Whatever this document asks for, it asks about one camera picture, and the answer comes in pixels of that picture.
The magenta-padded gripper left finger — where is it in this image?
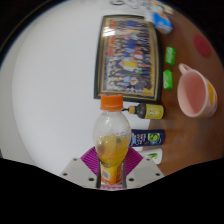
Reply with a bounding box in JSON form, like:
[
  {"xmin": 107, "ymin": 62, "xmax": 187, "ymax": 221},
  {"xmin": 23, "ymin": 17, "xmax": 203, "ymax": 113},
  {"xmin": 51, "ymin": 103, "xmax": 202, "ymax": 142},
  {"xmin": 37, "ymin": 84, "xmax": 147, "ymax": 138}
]
[{"xmin": 60, "ymin": 146, "xmax": 102, "ymax": 190}]

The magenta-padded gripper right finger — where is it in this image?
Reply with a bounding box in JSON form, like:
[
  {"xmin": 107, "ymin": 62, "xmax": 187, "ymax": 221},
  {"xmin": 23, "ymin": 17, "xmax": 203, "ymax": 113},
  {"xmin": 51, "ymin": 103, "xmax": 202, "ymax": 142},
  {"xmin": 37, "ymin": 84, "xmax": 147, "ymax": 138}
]
[{"xmin": 121, "ymin": 146, "xmax": 166, "ymax": 190}]

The orange-capped clear drink bottle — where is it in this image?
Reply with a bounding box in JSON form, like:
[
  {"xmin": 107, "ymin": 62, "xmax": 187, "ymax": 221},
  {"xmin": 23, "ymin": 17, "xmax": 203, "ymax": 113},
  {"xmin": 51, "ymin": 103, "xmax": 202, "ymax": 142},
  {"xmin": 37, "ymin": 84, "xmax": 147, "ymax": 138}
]
[{"xmin": 92, "ymin": 93, "xmax": 133, "ymax": 188}]

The white blue-capped wash bottle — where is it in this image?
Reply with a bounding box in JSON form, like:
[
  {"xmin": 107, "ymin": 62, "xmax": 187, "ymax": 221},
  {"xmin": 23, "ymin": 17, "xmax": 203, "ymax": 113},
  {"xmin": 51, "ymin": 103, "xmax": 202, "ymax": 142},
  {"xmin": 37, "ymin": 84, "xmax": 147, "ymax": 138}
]
[{"xmin": 139, "ymin": 147, "xmax": 164, "ymax": 165}]

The dark blue pump bottle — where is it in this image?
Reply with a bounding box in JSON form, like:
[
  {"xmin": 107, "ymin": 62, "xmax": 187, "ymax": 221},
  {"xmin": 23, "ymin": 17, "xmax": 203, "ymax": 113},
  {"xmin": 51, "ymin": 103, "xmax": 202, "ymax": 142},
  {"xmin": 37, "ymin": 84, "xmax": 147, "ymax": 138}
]
[{"xmin": 129, "ymin": 128, "xmax": 166, "ymax": 148}]

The dark yellow-labelled pump bottle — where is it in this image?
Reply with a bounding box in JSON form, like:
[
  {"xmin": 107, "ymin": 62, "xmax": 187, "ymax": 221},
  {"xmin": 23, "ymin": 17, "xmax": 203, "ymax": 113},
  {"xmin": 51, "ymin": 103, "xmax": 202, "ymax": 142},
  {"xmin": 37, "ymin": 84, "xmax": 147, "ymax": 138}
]
[{"xmin": 128, "ymin": 102, "xmax": 166, "ymax": 121}]

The pink mug with yellow spots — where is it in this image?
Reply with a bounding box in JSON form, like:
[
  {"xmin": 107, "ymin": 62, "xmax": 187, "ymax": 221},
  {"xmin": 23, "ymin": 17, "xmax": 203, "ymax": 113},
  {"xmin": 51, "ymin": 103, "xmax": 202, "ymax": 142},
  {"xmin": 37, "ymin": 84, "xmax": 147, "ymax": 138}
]
[{"xmin": 176, "ymin": 62, "xmax": 219, "ymax": 119}]

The green soap bar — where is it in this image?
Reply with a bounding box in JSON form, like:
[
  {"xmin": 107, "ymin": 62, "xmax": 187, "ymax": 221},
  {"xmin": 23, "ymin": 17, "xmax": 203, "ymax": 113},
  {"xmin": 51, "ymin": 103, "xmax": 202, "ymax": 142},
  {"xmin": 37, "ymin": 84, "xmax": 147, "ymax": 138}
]
[
  {"xmin": 162, "ymin": 69, "xmax": 174, "ymax": 90},
  {"xmin": 164, "ymin": 46, "xmax": 177, "ymax": 66}
]

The black-framed group photo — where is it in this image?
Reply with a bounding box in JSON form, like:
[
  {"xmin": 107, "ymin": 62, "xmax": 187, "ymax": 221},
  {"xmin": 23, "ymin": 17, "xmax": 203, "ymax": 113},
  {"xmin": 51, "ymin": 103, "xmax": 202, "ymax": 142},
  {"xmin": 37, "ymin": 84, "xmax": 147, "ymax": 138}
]
[{"xmin": 93, "ymin": 14, "xmax": 164, "ymax": 103}]

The flat round red coaster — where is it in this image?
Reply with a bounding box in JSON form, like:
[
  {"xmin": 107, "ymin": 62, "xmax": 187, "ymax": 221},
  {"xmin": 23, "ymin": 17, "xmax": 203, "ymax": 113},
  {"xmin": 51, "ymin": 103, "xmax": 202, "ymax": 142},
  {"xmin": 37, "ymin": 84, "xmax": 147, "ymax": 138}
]
[{"xmin": 193, "ymin": 34, "xmax": 212, "ymax": 58}]

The blue tissue pack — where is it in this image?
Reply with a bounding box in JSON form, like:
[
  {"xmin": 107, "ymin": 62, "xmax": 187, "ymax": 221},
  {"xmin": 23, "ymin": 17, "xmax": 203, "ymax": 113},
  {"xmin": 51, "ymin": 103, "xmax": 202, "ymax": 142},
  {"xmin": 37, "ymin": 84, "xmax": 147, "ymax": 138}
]
[{"xmin": 152, "ymin": 11, "xmax": 174, "ymax": 36}]

